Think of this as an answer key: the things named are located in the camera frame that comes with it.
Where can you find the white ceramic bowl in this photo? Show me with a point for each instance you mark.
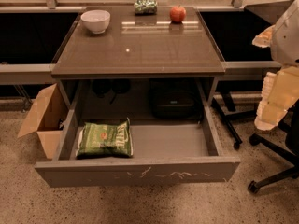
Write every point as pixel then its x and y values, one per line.
pixel 96 21

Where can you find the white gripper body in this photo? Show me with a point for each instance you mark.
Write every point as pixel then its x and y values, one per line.
pixel 286 39

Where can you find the grey open drawer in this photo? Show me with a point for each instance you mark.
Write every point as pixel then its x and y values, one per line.
pixel 165 152

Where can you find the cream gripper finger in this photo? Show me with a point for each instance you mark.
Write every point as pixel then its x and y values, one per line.
pixel 263 39
pixel 268 116

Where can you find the brown counter cabinet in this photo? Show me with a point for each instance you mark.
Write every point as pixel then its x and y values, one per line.
pixel 107 76

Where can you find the black stand legs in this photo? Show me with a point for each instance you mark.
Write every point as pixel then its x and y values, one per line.
pixel 233 115

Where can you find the open cardboard box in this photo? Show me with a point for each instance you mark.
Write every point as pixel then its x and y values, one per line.
pixel 44 118

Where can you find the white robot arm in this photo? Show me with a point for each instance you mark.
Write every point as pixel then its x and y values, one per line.
pixel 285 39

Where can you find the crumpled green snack bag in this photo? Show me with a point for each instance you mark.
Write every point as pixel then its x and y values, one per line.
pixel 145 7

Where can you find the red apple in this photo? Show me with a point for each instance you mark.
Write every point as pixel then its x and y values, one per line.
pixel 177 14

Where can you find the green jalapeno chip bag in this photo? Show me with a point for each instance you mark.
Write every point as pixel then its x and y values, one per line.
pixel 102 140

